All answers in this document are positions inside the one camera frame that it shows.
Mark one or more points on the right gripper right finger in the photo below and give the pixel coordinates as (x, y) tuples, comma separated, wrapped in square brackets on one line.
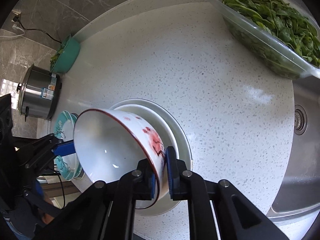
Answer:
[(216, 210)]

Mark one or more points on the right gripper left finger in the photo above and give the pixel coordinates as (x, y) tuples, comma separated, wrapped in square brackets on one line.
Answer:
[(104, 210)]

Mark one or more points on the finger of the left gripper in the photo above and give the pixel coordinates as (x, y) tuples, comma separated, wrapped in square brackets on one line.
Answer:
[(64, 148)]

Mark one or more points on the small teal floral plate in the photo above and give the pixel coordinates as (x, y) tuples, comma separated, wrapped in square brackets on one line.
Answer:
[(77, 167)]

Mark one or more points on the white bowl red flowers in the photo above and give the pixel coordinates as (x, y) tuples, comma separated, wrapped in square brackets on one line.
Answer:
[(110, 143)]

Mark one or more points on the person's left hand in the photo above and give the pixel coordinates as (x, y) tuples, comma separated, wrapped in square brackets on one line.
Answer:
[(47, 218)]

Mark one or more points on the stainless steel rice cooker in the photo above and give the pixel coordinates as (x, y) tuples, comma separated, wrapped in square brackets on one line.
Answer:
[(38, 93)]

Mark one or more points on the stainless steel sink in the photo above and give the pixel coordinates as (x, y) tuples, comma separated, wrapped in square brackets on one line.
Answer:
[(299, 191)]

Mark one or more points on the teal bowl with greens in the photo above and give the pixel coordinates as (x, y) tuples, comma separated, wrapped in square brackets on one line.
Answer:
[(65, 56)]

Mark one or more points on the sink drain strainer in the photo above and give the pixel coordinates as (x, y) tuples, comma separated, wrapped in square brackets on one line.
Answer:
[(301, 120)]

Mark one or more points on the clear container of greens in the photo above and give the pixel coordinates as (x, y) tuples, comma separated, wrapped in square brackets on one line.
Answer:
[(282, 33)]

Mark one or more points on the white wall socket plug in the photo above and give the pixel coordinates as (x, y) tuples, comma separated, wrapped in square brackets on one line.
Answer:
[(16, 23)]

